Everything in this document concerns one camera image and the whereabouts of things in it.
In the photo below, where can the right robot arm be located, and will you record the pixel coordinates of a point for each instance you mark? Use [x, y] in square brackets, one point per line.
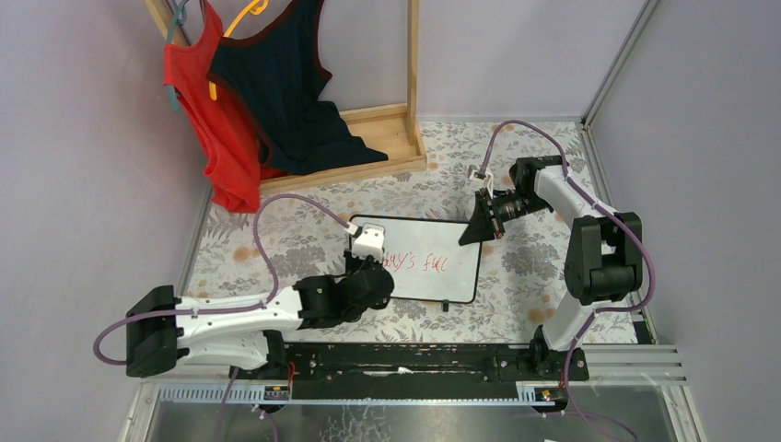
[603, 263]

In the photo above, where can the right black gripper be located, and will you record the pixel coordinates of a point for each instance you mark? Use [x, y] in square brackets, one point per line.
[489, 214]

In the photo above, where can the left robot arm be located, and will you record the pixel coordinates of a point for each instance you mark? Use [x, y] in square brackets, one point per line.
[246, 332]

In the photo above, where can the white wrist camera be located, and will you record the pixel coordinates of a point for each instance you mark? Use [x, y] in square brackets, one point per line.
[367, 241]
[485, 176]

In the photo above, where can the red tank top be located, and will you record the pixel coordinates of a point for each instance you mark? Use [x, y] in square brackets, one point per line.
[221, 126]

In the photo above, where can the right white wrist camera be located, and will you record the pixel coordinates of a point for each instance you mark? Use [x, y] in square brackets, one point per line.
[485, 176]

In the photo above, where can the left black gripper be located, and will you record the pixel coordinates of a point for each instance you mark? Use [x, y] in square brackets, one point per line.
[355, 264]

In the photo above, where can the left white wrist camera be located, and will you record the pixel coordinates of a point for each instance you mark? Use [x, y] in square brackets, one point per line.
[367, 241]

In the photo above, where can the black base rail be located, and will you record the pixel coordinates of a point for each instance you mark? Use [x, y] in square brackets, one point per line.
[423, 371]

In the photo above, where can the wooden clothes rack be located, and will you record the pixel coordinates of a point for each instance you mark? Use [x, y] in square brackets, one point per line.
[392, 129]

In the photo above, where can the floral table mat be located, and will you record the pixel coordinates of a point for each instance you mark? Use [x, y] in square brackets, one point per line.
[520, 281]

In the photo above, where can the navy tank top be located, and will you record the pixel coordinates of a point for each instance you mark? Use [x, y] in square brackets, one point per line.
[277, 77]

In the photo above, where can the black framed whiteboard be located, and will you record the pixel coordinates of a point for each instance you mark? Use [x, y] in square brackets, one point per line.
[425, 259]

